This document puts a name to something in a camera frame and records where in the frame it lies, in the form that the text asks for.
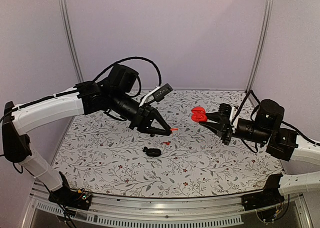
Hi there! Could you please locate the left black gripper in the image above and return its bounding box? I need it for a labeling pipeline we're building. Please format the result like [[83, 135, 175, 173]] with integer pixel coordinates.
[[109, 89, 172, 135]]

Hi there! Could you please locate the red earbud charging case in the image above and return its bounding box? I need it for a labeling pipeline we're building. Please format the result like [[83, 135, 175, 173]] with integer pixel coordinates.
[[191, 106, 208, 123]]

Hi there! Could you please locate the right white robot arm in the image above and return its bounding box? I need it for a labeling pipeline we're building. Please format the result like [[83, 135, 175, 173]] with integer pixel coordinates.
[[191, 99, 320, 165]]

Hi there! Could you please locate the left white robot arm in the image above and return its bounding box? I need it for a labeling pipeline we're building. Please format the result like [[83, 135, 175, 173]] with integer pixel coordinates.
[[1, 64, 173, 205]]

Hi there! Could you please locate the black earbud charging case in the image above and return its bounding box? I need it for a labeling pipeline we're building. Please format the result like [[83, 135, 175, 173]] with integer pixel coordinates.
[[145, 148, 162, 157]]

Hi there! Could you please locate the floral patterned table mat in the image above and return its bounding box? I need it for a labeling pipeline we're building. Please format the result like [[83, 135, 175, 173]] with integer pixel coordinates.
[[53, 90, 283, 198]]

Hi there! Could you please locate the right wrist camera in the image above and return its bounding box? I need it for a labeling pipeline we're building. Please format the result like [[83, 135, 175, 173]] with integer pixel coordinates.
[[218, 103, 237, 124]]

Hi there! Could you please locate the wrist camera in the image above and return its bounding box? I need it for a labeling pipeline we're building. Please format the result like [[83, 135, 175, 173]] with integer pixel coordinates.
[[218, 103, 237, 124], [139, 83, 173, 107]]

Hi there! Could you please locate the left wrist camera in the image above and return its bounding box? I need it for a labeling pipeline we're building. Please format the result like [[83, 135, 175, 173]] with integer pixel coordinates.
[[139, 83, 173, 107]]

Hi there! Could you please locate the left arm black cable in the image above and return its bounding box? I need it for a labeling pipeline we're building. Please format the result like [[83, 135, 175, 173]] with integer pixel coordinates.
[[92, 57, 162, 98]]

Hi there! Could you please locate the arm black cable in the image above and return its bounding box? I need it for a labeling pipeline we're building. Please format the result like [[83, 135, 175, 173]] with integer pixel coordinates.
[[233, 89, 262, 153], [92, 57, 162, 98]]

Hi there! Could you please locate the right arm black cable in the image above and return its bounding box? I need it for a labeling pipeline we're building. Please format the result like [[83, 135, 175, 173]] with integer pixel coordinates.
[[233, 89, 262, 153]]

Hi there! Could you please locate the aluminium front rail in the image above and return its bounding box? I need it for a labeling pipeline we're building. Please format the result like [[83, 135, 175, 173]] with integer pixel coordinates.
[[21, 184, 315, 227]]

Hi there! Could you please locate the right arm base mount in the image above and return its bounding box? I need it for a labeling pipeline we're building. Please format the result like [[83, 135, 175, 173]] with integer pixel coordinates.
[[241, 174, 285, 211]]

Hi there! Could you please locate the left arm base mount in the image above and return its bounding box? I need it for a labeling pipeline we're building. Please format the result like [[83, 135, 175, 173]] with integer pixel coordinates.
[[48, 171, 92, 210]]

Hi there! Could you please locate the right aluminium frame post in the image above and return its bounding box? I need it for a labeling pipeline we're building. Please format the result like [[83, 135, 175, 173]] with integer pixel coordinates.
[[245, 0, 274, 92]]

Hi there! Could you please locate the aluminium frame post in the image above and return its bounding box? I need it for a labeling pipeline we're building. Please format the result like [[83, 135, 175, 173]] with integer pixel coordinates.
[[58, 0, 84, 82], [245, 0, 274, 92]]

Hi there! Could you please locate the left aluminium frame post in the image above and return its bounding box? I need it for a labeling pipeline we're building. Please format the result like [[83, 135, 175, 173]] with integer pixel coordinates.
[[58, 0, 84, 82]]

